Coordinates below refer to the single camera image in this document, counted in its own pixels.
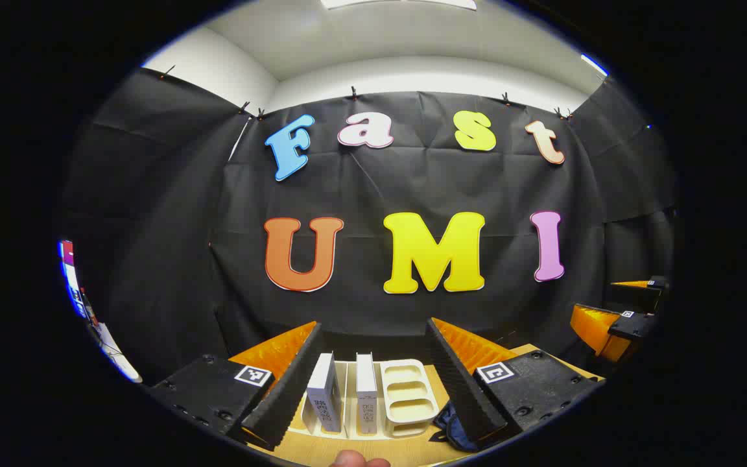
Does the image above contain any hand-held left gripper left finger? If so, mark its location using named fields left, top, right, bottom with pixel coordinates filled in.
left=150, top=321, right=324, bottom=451

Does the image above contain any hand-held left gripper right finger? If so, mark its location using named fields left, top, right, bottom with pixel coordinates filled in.
left=425, top=317, right=608, bottom=451

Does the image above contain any white book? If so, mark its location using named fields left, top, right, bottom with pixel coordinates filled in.
left=355, top=353, right=380, bottom=436
left=304, top=353, right=344, bottom=435

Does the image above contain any blue schoolbag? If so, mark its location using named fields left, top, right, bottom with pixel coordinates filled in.
left=432, top=401, right=479, bottom=452

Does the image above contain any white plastic bookshelf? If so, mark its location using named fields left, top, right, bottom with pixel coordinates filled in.
left=299, top=353, right=442, bottom=442

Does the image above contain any white cluttered desk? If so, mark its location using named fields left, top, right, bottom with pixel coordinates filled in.
left=58, top=239, right=143, bottom=385

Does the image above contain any black backdrop cloth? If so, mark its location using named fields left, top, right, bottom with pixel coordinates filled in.
left=56, top=65, right=679, bottom=390

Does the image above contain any ceiling light panel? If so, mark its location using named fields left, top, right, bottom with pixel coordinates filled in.
left=580, top=53, right=610, bottom=78
left=320, top=0, right=478, bottom=11

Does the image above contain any row of black cloth clips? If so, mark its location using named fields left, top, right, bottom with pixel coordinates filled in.
left=160, top=65, right=575, bottom=121

